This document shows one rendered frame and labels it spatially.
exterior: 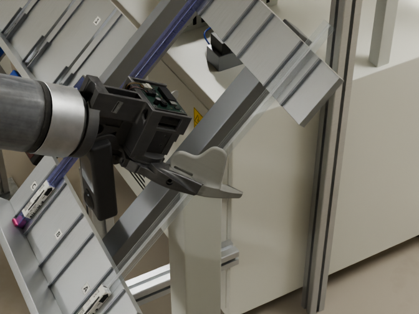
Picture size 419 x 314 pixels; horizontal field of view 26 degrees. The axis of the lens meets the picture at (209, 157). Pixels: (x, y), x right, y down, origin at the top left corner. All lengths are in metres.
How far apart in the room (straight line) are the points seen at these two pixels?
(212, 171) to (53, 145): 0.19
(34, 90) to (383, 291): 1.45
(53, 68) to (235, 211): 0.48
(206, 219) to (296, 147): 0.56
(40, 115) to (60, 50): 0.70
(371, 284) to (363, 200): 0.27
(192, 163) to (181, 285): 0.40
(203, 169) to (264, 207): 0.86
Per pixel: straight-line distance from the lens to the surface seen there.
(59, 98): 0.92
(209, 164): 1.00
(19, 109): 0.90
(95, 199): 1.02
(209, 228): 1.28
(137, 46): 1.46
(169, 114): 0.96
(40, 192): 1.31
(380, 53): 1.81
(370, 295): 2.21
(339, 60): 1.67
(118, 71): 1.47
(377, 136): 1.94
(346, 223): 2.06
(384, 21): 1.77
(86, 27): 1.58
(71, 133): 0.93
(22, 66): 1.63
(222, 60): 1.78
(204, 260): 1.33
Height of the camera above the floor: 1.64
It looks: 40 degrees down
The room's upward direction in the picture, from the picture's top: straight up
